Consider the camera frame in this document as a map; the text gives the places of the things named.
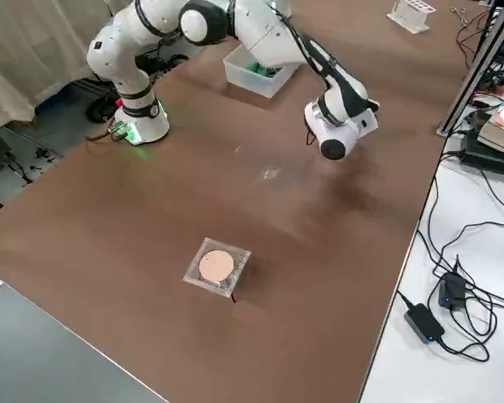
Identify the translucent plastic box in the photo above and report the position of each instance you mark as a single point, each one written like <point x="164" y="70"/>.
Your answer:
<point x="252" y="82"/>

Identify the dark grey panel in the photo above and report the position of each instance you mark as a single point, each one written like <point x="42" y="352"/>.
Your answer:
<point x="46" y="361"/>

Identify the black caster wheel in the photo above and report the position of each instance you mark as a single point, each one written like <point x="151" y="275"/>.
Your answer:
<point x="98" y="111"/>

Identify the white test tube rack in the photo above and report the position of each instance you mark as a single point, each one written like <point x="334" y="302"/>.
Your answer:
<point x="407" y="17"/>

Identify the green cloth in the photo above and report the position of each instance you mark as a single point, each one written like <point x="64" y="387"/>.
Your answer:
<point x="262" y="70"/>

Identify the round cork disc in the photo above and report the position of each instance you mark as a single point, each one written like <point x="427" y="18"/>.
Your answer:
<point x="216" y="265"/>

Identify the flat black device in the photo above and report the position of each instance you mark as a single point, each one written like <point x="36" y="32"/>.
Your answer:
<point x="487" y="157"/>

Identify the aluminium frame post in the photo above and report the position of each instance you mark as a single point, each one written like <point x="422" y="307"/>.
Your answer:
<point x="471" y="80"/>

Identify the black power adapter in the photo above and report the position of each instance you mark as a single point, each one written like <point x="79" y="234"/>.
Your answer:
<point x="423" y="323"/>
<point x="451" y="289"/>

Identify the metal crucible tongs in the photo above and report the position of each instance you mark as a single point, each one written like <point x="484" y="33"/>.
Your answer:
<point x="458" y="12"/>

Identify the clear acrylic stand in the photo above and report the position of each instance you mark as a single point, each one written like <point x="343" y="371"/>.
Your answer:
<point x="241" y="256"/>

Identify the beige curtain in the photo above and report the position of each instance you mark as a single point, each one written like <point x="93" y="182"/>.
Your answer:
<point x="25" y="50"/>

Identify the white desk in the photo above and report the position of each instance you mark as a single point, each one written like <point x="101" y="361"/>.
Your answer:
<point x="466" y="201"/>

